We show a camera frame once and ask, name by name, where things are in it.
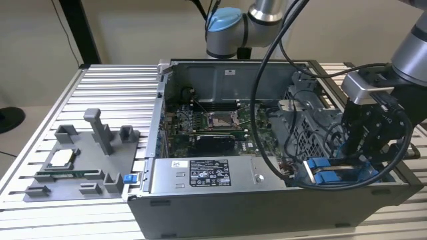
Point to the blue case latch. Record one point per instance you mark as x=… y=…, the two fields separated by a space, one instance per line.
x=130 y=179

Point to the black round stand base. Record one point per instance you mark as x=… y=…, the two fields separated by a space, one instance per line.
x=11 y=120

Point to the silver power supply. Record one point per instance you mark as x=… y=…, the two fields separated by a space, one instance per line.
x=240 y=175

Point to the black upright post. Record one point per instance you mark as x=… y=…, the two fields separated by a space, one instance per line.
x=83 y=32

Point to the green motherboard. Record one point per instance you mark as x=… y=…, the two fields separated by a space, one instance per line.
x=256 y=135

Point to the black graphics card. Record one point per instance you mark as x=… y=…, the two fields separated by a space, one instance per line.
x=216 y=143

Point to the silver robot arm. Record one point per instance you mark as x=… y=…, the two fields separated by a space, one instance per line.
x=410 y=55

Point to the black PC case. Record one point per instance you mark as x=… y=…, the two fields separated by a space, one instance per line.
x=234 y=212

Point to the grey parts rack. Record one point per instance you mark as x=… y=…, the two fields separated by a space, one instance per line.
x=87 y=155

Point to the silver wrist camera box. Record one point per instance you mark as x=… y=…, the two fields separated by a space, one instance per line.
x=362 y=87

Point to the CPU socket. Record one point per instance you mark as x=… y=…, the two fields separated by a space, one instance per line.
x=223 y=120

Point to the black RAM slot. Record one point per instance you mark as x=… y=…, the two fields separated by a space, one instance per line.
x=220 y=129
x=220 y=125

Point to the silver CPU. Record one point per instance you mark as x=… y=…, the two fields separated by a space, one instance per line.
x=63 y=158

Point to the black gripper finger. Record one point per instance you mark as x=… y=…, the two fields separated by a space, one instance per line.
x=354 y=127
x=378 y=151

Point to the metal disk bay cage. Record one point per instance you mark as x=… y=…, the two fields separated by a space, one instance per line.
x=310 y=120

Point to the green RAM stick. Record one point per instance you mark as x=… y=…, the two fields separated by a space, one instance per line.
x=67 y=173

